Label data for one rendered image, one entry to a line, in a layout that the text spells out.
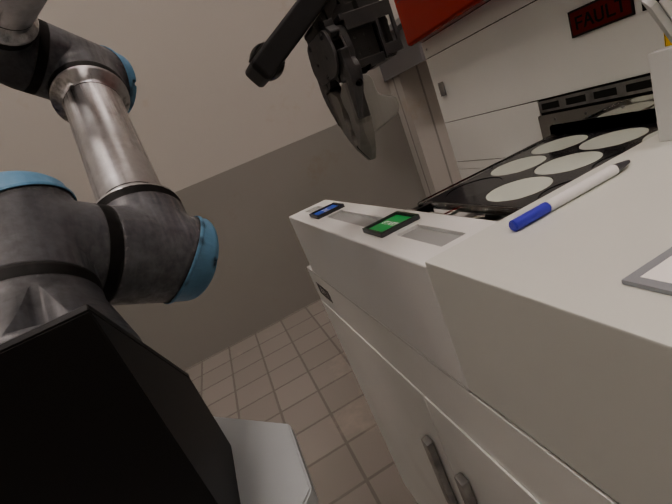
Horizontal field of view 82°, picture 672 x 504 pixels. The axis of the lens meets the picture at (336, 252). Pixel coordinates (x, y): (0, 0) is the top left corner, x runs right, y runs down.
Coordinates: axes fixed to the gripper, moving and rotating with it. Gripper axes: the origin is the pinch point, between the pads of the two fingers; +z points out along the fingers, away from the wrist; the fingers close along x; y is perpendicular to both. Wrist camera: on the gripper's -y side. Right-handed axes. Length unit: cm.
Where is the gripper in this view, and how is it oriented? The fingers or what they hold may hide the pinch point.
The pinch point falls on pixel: (363, 151)
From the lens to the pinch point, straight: 48.1
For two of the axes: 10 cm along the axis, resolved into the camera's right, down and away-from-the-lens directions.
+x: -3.5, -1.5, 9.3
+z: 3.7, 8.8, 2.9
